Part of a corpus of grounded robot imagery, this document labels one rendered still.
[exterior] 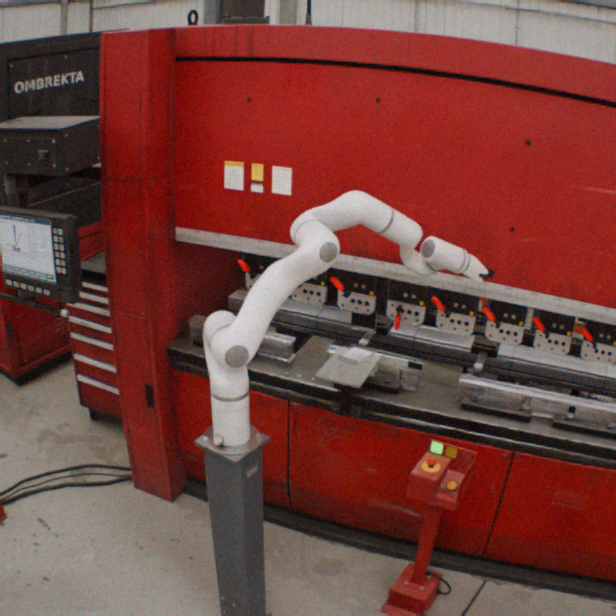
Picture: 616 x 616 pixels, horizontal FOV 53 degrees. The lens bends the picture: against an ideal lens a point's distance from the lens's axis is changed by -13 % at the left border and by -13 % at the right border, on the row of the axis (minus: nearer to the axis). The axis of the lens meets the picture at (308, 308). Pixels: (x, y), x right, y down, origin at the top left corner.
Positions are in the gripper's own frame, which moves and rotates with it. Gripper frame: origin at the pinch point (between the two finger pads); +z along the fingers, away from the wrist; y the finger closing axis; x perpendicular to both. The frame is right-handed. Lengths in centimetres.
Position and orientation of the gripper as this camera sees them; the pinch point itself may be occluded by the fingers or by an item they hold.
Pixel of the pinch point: (488, 273)
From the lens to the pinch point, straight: 242.2
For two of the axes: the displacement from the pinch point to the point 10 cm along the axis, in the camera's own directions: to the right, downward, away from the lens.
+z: 8.0, 2.1, 5.6
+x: 4.9, -7.6, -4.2
